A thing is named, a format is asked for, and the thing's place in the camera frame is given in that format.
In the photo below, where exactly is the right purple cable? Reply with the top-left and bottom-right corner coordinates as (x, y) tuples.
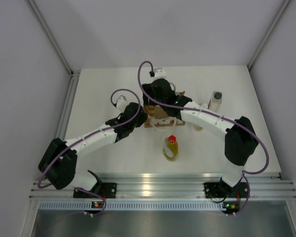
(137, 61), (269, 175)

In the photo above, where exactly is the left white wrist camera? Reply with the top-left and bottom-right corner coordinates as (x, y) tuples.
(113, 95), (129, 112)

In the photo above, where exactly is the left aluminium frame post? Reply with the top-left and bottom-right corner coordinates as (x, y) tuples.
(25, 0), (73, 77)

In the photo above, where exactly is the right aluminium frame post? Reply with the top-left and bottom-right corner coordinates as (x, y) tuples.
(247, 0), (293, 71)

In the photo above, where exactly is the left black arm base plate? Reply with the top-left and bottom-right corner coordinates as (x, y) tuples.
(73, 182), (117, 199)

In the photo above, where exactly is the red-capped yellow bottle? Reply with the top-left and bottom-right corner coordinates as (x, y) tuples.
(163, 135), (179, 161)

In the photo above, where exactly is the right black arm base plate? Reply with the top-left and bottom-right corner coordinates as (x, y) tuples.
(203, 182), (249, 199)

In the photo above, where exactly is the grey-capped clear bottle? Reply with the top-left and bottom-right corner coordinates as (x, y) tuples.
(208, 91), (222, 112)

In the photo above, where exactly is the white slotted cable duct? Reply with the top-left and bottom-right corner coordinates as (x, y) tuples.
(38, 200), (238, 211)

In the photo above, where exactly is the aluminium frame post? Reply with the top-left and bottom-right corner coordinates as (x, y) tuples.
(25, 0), (73, 77)
(247, 0), (293, 71)

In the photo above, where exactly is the aluminium mounting rail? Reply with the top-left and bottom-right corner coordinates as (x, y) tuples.
(28, 172), (296, 202)

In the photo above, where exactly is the white-capped yellow bottle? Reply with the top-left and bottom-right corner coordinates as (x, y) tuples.
(193, 103), (209, 131)
(144, 105), (155, 117)

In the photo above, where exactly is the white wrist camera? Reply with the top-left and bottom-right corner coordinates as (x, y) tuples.
(149, 68), (166, 80)
(113, 95), (129, 112)

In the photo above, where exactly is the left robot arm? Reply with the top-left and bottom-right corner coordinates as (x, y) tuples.
(38, 102), (148, 198)

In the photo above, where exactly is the burlap watermelon print canvas bag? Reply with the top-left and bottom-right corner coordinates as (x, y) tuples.
(142, 82), (188, 131)

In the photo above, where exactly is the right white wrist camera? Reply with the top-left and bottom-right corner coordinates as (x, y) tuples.
(149, 68), (166, 80)

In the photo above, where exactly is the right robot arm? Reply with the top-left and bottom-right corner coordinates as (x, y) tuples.
(139, 79), (259, 197)

